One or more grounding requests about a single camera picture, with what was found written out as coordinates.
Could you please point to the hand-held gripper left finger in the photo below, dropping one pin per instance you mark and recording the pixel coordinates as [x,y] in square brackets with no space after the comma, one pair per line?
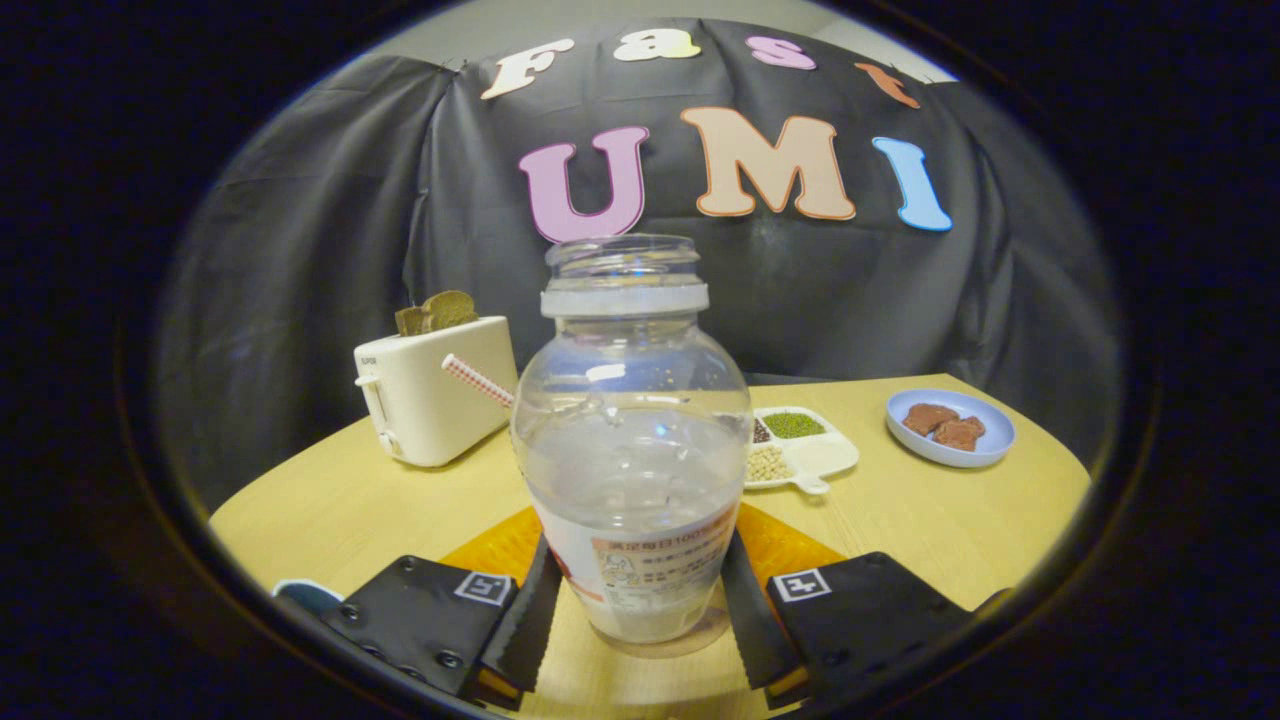
[525,630]

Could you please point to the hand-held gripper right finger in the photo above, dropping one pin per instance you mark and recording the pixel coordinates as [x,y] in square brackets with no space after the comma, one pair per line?
[760,630]

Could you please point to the clear plastic juice bottle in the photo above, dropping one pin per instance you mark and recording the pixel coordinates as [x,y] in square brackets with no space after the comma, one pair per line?
[630,450]

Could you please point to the wooden table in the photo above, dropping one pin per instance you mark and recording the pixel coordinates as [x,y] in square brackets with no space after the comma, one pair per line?
[900,530]

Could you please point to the white divided dish with beans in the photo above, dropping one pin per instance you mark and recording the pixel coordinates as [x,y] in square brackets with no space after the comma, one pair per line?
[820,455]

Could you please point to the white toaster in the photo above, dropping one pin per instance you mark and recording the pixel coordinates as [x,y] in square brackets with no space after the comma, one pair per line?
[430,410]

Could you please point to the brown meat piece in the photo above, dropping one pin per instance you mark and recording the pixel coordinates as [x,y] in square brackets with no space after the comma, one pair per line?
[962,434]
[925,417]

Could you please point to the blue plate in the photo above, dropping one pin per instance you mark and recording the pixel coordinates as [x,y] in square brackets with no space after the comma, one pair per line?
[995,440]

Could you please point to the brown toast slice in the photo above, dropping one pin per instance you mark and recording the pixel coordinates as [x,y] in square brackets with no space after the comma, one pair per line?
[450,310]
[410,321]

